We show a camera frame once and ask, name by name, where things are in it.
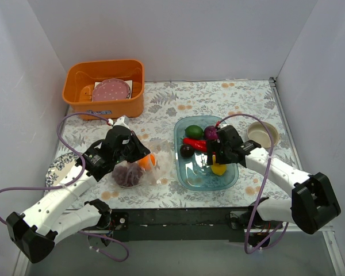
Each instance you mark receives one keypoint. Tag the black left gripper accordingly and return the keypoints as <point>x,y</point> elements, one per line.
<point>136,148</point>

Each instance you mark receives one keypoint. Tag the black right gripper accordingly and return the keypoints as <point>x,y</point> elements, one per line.
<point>211,148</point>

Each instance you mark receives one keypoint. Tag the yellow lemon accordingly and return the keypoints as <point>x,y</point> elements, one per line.
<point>218,169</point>

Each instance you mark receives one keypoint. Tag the orange fruit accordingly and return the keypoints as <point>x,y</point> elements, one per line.
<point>148,162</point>

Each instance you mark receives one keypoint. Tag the red chili pepper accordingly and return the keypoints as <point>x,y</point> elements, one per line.
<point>199,145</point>

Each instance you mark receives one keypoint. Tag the dark red grape bunch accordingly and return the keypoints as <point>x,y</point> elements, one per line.
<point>127,176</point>

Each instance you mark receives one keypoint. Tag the clear zip top bag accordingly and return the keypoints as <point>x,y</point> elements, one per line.
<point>147,171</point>

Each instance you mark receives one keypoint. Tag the green lime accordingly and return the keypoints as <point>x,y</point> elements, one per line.
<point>194,132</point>

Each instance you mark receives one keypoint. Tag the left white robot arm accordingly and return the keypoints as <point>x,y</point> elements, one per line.
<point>38,229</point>

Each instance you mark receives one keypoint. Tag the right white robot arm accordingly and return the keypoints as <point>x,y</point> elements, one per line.
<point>311,202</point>

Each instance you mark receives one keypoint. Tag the purple red onion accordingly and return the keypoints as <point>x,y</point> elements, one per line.
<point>210,133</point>

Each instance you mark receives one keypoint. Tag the beige ceramic bowl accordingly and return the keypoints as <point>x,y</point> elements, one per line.
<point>257,132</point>

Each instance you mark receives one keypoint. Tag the dark purple plum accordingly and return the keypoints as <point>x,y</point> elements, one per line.
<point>186,151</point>

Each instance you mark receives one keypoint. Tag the clear blue plastic tray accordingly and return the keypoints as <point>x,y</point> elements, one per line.
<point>193,172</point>

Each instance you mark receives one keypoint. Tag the floral tablecloth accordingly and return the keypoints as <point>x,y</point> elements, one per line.
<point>165,103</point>

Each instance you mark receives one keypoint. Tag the pink dotted plate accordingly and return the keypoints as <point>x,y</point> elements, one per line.
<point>111,90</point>

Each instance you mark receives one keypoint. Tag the orange plastic basket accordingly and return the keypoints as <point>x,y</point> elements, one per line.
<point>81,80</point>

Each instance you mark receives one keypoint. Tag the blue patterned plate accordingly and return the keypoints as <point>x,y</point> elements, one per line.
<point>59,168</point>

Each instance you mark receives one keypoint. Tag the aluminium frame rail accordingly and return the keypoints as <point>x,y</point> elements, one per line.
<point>296,254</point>

